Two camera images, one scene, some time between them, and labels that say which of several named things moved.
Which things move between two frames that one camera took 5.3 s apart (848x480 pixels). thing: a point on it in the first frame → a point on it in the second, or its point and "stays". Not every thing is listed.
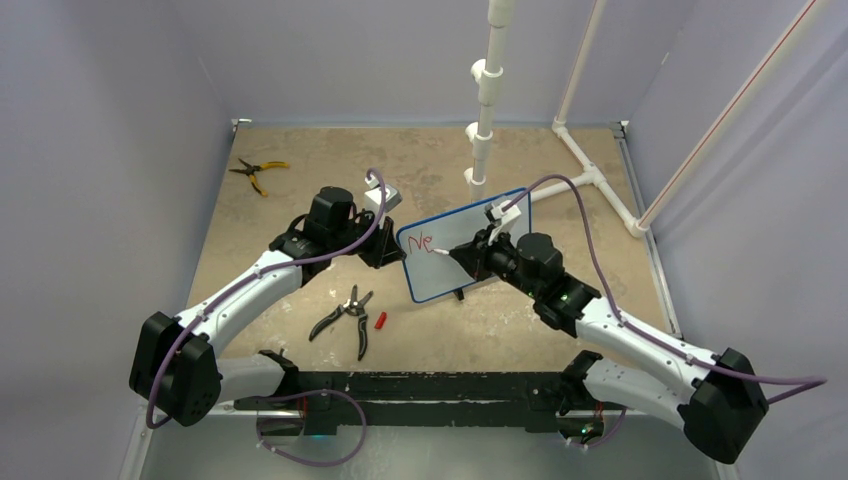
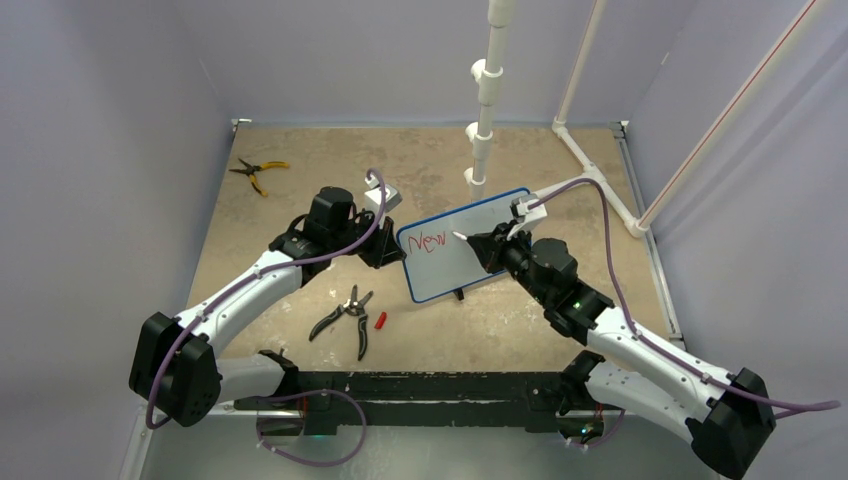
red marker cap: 380,321 stays
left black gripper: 391,249 stays
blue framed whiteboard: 427,273 stays
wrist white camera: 504,217 → 527,214
